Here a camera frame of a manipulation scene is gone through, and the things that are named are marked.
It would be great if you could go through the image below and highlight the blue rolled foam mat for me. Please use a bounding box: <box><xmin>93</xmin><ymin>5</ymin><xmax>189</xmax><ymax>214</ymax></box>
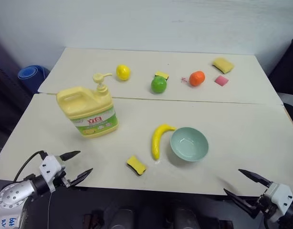
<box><xmin>17</xmin><ymin>65</ymin><xmax>51</xmax><ymax>94</ymax></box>

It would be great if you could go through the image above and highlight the orange toy fruit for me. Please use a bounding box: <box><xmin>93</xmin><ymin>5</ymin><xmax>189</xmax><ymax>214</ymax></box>
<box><xmin>189</xmin><ymin>70</ymin><xmax>206</xmax><ymax>87</ymax></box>

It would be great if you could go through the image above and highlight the green toy apple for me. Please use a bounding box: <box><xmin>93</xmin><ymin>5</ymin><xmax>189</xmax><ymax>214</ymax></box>
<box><xmin>150</xmin><ymin>75</ymin><xmax>167</xmax><ymax>94</ymax></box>

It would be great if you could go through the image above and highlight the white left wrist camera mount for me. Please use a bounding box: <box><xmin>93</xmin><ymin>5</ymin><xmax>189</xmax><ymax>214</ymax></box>
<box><xmin>39</xmin><ymin>155</ymin><xmax>66</xmax><ymax>193</ymax></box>

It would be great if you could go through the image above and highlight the yellow dish soap pump bottle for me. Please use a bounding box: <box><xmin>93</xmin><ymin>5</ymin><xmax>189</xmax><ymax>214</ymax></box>
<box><xmin>56</xmin><ymin>73</ymin><xmax>120</xmax><ymax>139</ymax></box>

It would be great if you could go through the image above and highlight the pink square eraser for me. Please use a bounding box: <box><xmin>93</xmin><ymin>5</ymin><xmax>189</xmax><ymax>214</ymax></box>
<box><xmin>214</xmin><ymin>75</ymin><xmax>230</xmax><ymax>87</ymax></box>

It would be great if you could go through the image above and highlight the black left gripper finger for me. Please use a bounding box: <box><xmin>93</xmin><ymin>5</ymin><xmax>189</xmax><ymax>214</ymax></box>
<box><xmin>69</xmin><ymin>167</ymin><xmax>94</xmax><ymax>188</ymax></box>
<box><xmin>60</xmin><ymin>150</ymin><xmax>81</xmax><ymax>162</ymax></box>

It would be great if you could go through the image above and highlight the yellow toy lemon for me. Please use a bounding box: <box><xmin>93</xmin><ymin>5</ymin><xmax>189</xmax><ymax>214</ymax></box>
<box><xmin>115</xmin><ymin>63</ymin><xmax>132</xmax><ymax>82</ymax></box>

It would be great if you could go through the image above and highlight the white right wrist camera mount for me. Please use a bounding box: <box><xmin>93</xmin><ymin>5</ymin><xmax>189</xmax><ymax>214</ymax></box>
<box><xmin>267</xmin><ymin>182</ymin><xmax>293</xmax><ymax>215</ymax></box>

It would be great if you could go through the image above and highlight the small yellow black sponge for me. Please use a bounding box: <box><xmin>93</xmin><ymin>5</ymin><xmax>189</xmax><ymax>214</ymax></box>
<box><xmin>126</xmin><ymin>155</ymin><xmax>147</xmax><ymax>177</ymax></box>
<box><xmin>155</xmin><ymin>71</ymin><xmax>170</xmax><ymax>81</ymax></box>

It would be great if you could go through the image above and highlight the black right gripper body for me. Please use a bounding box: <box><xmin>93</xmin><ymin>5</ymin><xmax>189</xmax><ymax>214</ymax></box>
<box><xmin>256</xmin><ymin>188</ymin><xmax>280</xmax><ymax>220</ymax></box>

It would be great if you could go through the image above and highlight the dark cabinet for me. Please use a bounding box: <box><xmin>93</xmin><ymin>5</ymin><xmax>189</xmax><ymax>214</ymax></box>
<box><xmin>0</xmin><ymin>35</ymin><xmax>35</xmax><ymax>148</ymax></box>

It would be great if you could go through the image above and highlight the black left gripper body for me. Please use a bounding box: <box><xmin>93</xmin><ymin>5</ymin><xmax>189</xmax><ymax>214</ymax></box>
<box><xmin>52</xmin><ymin>155</ymin><xmax>73</xmax><ymax>189</ymax></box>

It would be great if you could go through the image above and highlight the large yellow black sponge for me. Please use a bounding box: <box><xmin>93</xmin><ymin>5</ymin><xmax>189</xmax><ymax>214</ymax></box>
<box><xmin>212</xmin><ymin>57</ymin><xmax>235</xmax><ymax>74</ymax></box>

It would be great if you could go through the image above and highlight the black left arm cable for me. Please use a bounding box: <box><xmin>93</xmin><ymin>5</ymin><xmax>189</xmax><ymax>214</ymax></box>
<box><xmin>13</xmin><ymin>150</ymin><xmax>47</xmax><ymax>182</ymax></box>

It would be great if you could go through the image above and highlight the yellow toy banana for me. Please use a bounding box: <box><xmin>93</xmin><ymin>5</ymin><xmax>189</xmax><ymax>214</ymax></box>
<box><xmin>150</xmin><ymin>123</ymin><xmax>177</xmax><ymax>160</ymax></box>

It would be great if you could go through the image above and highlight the light green bowl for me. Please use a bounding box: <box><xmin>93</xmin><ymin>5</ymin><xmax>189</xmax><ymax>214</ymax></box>
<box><xmin>170</xmin><ymin>126</ymin><xmax>209</xmax><ymax>162</ymax></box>

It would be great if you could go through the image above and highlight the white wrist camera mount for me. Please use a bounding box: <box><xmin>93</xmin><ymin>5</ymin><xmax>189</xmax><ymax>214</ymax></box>
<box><xmin>39</xmin><ymin>155</ymin><xmax>66</xmax><ymax>193</ymax></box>
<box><xmin>267</xmin><ymin>182</ymin><xmax>293</xmax><ymax>215</ymax></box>

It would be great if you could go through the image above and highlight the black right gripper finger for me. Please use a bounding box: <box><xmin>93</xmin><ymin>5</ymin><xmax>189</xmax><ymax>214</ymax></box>
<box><xmin>223</xmin><ymin>188</ymin><xmax>260</xmax><ymax>219</ymax></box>
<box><xmin>238</xmin><ymin>168</ymin><xmax>272</xmax><ymax>189</ymax></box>

